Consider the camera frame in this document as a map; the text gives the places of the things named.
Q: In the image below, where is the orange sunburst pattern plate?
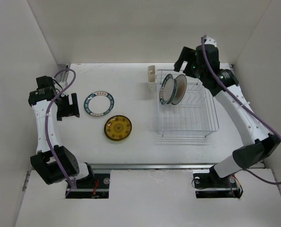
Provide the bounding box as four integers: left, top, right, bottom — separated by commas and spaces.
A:
171, 74, 187, 105

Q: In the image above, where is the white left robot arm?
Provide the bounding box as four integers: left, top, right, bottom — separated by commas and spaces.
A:
28, 76, 95, 188

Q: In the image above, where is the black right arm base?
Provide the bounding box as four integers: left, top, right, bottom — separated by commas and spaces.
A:
192, 172, 244, 199

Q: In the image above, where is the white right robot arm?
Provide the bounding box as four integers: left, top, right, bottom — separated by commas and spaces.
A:
174, 38, 280, 186

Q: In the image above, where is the white wire dish rack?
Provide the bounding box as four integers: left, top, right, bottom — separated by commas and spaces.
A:
157, 77, 219, 138

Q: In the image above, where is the yellow brown patterned plate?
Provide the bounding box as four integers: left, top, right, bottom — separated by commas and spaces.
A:
104, 115, 132, 141

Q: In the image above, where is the white foam front board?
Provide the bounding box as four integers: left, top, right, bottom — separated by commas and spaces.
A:
16, 170, 281, 227

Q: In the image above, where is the beige cutlery holder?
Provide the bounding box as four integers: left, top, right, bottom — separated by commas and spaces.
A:
147, 65, 156, 90

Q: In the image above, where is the large teal rimmed white plate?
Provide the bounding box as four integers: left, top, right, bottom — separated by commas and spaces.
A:
159, 74, 177, 105

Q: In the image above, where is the small teal rimmed plate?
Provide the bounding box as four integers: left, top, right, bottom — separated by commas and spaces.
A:
83, 91, 114, 117

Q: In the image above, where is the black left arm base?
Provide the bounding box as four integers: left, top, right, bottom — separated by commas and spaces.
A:
65, 173, 110, 199

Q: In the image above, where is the aluminium front rail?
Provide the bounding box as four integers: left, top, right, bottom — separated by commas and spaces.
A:
35, 160, 265, 171

